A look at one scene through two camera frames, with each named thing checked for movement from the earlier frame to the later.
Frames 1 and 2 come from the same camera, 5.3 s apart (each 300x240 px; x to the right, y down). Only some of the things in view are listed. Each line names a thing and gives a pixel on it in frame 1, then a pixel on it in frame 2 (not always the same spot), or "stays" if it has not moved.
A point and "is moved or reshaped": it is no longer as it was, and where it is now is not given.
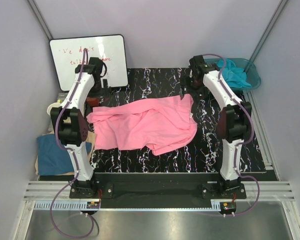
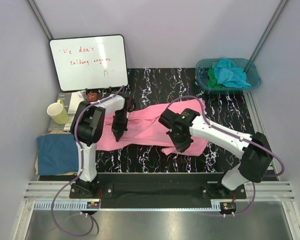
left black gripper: (103, 92) → (118, 131)
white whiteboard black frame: (111, 50) stays
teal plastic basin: (251, 71) stays
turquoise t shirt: (235, 77) stays
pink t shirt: (161, 123) is moved or reshaped
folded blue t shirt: (52, 158) stays
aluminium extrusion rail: (256, 190) stays
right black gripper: (201, 93) → (181, 147)
